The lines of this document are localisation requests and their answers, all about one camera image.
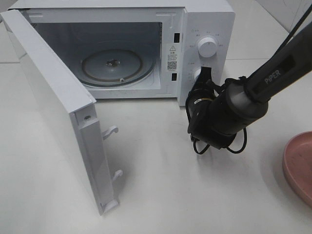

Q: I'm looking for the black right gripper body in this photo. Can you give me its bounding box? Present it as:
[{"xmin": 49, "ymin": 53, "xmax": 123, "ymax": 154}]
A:
[{"xmin": 185, "ymin": 79, "xmax": 234, "ymax": 150}]

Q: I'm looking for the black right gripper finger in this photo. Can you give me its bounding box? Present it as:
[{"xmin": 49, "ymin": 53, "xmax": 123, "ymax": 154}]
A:
[{"xmin": 198, "ymin": 66, "xmax": 212, "ymax": 84}]

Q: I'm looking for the pink round plate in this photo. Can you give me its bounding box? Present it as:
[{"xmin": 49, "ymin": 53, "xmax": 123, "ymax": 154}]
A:
[{"xmin": 282, "ymin": 131, "xmax": 312, "ymax": 207}]

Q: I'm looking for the white microwave door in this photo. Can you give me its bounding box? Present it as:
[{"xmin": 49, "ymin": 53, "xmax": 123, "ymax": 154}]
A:
[{"xmin": 0, "ymin": 10, "xmax": 123, "ymax": 215}]

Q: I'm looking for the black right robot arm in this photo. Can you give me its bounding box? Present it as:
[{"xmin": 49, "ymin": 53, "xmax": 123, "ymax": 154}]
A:
[{"xmin": 185, "ymin": 24, "xmax": 312, "ymax": 154}]

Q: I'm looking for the lower white timer knob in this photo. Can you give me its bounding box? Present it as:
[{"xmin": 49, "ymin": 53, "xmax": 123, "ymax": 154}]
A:
[{"xmin": 193, "ymin": 69, "xmax": 201, "ymax": 81}]

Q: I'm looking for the upper white power knob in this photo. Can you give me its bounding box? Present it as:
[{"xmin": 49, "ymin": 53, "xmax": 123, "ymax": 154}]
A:
[{"xmin": 198, "ymin": 36, "xmax": 218, "ymax": 58}]

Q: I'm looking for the white microwave oven body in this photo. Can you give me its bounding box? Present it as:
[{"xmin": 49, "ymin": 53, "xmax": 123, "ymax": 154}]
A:
[{"xmin": 5, "ymin": 0, "xmax": 235, "ymax": 106}]

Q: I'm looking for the glass microwave turntable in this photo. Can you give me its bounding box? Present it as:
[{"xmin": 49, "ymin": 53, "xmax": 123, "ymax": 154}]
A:
[{"xmin": 68, "ymin": 48, "xmax": 156, "ymax": 88}]

